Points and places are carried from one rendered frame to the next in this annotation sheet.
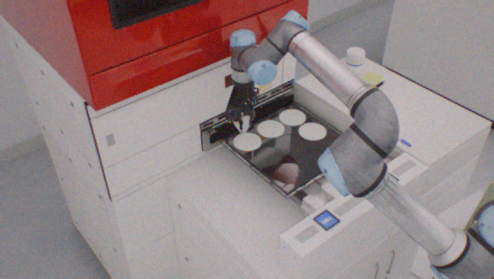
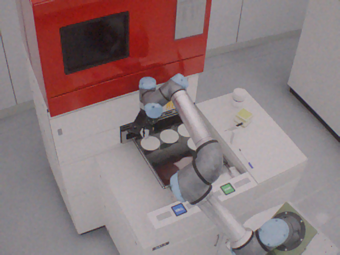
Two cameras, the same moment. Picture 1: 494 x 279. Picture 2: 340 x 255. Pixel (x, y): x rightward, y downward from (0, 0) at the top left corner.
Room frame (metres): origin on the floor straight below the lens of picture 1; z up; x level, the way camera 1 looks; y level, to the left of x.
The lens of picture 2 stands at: (-0.06, -0.30, 2.49)
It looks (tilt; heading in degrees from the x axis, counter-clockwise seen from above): 45 degrees down; 8
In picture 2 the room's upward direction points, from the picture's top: 4 degrees clockwise
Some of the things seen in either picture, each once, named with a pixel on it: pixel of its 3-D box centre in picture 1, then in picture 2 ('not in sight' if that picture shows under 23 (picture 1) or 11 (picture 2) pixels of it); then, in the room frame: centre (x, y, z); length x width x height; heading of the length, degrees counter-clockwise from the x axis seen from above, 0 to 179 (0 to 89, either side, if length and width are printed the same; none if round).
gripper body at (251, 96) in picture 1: (244, 92); (147, 114); (1.33, 0.01, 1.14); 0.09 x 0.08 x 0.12; 157
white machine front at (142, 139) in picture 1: (208, 107); (127, 116); (1.40, 0.14, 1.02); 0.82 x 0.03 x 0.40; 129
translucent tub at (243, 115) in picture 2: (371, 85); (243, 118); (1.56, -0.47, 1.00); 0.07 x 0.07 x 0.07; 58
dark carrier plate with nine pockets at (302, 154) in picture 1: (290, 144); (178, 150); (1.35, -0.15, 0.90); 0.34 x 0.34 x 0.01; 39
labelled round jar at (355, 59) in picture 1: (354, 62); (238, 98); (1.71, -0.42, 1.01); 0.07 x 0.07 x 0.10
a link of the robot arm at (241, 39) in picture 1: (243, 50); (147, 90); (1.32, 0.01, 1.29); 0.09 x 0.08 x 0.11; 25
